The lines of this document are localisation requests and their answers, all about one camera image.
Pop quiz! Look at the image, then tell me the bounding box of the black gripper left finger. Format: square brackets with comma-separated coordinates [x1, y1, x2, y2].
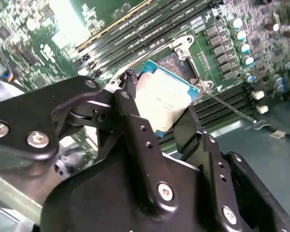
[0, 70, 182, 218]

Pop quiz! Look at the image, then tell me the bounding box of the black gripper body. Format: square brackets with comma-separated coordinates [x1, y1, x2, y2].
[40, 152, 252, 232]

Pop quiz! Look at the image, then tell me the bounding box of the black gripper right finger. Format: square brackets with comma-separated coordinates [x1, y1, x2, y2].
[173, 105, 290, 232]

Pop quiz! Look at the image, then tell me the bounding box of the thin wire locking lever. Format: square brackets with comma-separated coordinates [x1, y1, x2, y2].
[203, 88, 273, 130]

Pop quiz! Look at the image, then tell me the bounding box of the silver CPU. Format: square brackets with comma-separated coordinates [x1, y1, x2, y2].
[135, 59, 201, 138]

